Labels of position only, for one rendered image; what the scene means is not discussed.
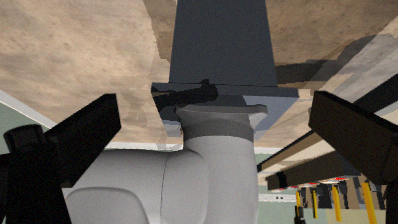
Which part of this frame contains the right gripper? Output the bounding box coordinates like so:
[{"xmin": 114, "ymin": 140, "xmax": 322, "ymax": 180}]
[{"xmin": 294, "ymin": 206, "xmax": 306, "ymax": 224}]

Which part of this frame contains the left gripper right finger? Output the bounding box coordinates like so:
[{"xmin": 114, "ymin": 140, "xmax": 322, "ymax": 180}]
[{"xmin": 308, "ymin": 91, "xmax": 398, "ymax": 224}]

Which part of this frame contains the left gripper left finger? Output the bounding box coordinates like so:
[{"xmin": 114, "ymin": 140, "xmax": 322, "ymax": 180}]
[{"xmin": 0, "ymin": 93, "xmax": 122, "ymax": 224}]

